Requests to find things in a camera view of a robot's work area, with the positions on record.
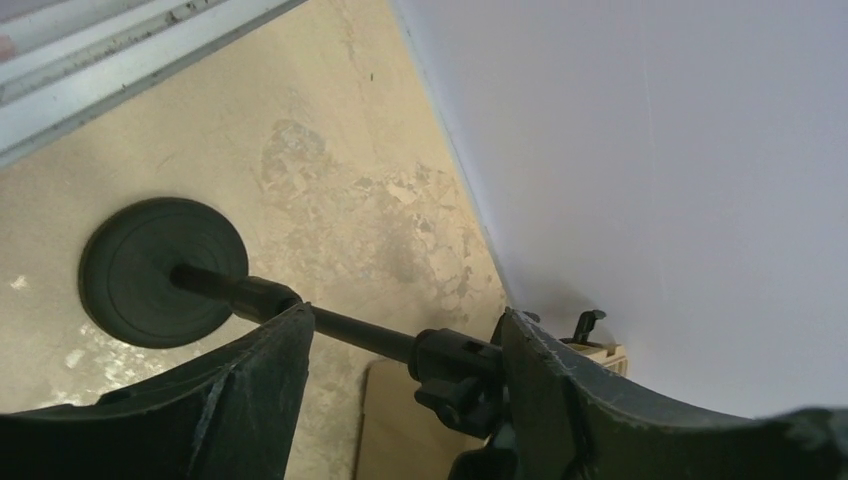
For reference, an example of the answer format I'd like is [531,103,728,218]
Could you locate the tan hard case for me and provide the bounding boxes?
[560,309,629,377]

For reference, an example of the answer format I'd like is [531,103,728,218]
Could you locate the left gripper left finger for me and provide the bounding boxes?
[1,304,315,479]

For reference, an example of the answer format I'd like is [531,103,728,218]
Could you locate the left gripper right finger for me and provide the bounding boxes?
[501,309,847,479]

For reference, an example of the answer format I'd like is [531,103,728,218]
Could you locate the shock mount stand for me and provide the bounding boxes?
[78,197,508,439]

